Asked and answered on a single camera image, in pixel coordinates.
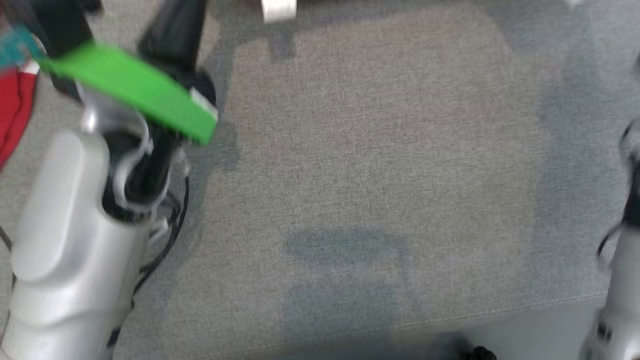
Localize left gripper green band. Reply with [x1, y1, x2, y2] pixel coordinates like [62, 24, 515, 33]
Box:
[37, 0, 219, 146]

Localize red shorts white trim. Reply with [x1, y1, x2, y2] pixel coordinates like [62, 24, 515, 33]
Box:
[0, 64, 40, 168]

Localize left cable with teal plug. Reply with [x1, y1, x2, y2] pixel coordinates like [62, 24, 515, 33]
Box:
[0, 26, 45, 70]

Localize thin black left arm cables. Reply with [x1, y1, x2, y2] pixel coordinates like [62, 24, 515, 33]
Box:
[131, 172, 192, 306]

